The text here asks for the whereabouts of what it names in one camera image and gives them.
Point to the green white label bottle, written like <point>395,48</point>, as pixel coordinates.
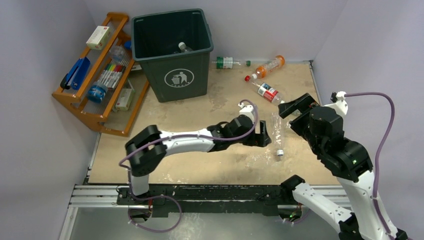
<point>227,63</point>

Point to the orange drink bottle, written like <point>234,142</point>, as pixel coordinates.
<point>263,70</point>

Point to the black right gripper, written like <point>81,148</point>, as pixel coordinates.
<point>298,108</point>

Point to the dark green label bottle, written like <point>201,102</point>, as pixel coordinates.
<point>183,48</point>

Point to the clear plastic cup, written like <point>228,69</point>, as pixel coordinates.
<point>117,53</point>

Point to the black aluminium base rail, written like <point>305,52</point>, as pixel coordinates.
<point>164,199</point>

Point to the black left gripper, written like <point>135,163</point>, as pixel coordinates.
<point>258,140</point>

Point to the coloured marker set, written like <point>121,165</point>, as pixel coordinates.
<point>111,75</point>

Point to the blue stapler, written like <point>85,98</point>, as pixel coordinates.
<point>75,77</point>

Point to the dark green trash bin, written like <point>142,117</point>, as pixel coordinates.
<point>154,38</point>

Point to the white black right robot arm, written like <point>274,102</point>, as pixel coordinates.
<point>358,175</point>

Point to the blue tape roll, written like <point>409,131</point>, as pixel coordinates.
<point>97,92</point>

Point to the crushed clear unlabelled bottle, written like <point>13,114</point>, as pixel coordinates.
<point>278,134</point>

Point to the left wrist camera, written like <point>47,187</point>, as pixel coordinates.
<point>247,110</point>

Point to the orange wooden shelf rack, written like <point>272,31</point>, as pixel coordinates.
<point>104,117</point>

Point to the green white staples box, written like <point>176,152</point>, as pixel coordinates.
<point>124,100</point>

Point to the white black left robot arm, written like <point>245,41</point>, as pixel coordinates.
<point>149,147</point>

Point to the red white label bottle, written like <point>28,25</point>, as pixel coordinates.
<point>268,93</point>

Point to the white red small box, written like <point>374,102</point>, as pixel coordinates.
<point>98,38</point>

